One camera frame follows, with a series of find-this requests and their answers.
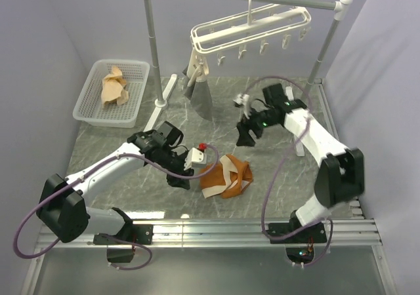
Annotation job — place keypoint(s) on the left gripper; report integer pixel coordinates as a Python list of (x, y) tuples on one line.
[(177, 182)]

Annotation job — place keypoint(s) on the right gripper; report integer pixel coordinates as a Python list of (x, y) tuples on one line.
[(244, 139)]

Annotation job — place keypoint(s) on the orange underwear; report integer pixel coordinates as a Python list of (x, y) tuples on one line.
[(229, 178)]

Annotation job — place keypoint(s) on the white clip hanger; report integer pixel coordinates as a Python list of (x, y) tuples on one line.
[(255, 25)]

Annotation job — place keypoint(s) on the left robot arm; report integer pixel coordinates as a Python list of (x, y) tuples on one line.
[(65, 209)]

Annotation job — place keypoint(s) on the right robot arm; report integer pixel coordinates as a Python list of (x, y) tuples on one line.
[(340, 175)]

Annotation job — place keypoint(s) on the grey underwear hanging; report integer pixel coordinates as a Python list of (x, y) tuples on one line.
[(198, 92)]

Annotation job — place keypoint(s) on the beige underwear hanging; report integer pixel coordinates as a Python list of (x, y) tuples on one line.
[(197, 68)]

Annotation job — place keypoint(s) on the beige underwear in basket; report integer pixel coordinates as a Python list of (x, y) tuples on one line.
[(113, 88)]

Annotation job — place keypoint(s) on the white plastic basket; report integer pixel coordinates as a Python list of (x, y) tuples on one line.
[(89, 108)]

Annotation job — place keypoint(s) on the white drying rack stand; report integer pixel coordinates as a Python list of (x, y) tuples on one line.
[(339, 8)]

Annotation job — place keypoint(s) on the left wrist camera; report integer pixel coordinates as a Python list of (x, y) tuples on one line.
[(196, 157)]

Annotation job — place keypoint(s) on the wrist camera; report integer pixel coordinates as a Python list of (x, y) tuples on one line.
[(242, 101), (196, 157)]

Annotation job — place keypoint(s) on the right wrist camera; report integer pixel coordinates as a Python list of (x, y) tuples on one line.
[(242, 101)]

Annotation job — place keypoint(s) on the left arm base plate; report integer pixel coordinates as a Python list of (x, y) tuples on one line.
[(137, 233)]

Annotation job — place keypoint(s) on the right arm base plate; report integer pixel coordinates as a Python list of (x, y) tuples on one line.
[(280, 233)]

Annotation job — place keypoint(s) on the aluminium mounting rail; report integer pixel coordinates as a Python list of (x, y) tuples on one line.
[(231, 233)]

